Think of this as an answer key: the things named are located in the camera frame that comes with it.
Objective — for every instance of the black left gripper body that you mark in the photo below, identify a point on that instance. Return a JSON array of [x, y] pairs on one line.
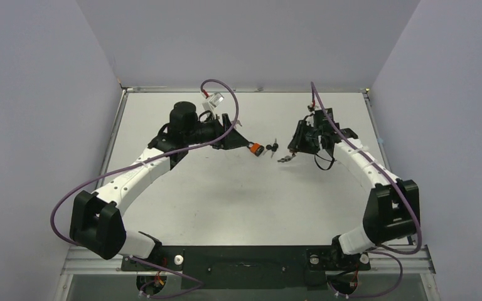
[[212, 128]]

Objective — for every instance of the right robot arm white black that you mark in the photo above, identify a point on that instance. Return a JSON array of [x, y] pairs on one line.
[[392, 210]]

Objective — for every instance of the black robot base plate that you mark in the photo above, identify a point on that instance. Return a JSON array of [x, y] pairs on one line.
[[251, 267]]

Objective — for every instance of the orange Opel padlock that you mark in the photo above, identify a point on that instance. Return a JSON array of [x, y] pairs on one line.
[[255, 148]]

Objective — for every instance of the black-headed silver spare key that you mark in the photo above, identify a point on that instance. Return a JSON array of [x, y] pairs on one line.
[[272, 153]]

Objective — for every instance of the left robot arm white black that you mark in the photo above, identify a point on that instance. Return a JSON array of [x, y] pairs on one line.
[[97, 217]]

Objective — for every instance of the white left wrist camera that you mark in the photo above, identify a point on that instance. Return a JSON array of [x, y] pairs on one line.
[[211, 103]]

